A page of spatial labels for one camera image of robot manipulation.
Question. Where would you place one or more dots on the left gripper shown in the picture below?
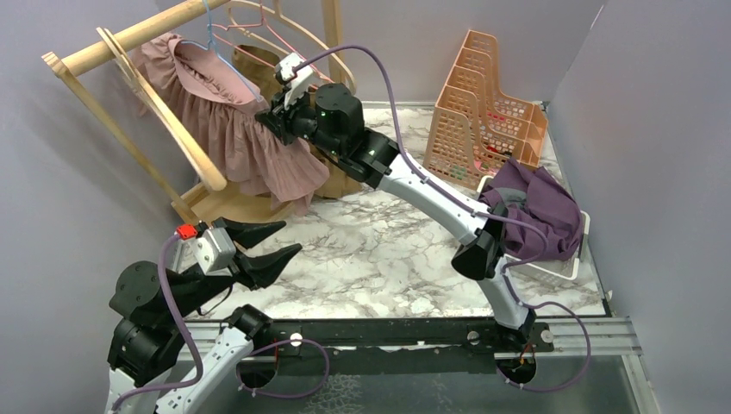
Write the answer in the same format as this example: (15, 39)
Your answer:
(257, 272)

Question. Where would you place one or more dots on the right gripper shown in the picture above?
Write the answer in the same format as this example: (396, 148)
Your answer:
(278, 117)

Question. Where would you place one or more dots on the pink skirt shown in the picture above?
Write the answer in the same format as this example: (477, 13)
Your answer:
(218, 107)

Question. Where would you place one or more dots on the brown skirt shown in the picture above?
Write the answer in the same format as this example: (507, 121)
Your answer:
(258, 65)

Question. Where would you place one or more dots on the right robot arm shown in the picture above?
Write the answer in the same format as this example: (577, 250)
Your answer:
(332, 120)

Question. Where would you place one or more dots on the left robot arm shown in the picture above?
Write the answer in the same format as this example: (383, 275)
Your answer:
(155, 365)

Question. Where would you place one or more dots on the wooden hanger right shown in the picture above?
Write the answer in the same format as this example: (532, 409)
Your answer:
(308, 40)

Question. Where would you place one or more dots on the wooden hanger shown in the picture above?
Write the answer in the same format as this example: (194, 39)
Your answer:
(199, 160)
(308, 40)

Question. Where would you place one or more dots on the wooden hanger leftmost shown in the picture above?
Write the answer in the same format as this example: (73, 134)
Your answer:
(199, 160)

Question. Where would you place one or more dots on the wooden clothes rack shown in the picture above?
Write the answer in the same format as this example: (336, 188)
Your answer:
(199, 203)

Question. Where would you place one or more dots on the peach plastic file organizer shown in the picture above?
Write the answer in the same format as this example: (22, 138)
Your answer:
(477, 127)

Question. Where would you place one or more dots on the purple garment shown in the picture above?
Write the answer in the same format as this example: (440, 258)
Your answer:
(534, 197)

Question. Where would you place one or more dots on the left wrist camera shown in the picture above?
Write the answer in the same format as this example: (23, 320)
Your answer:
(213, 251)

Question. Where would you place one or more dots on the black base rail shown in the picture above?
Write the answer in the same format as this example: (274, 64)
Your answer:
(373, 346)

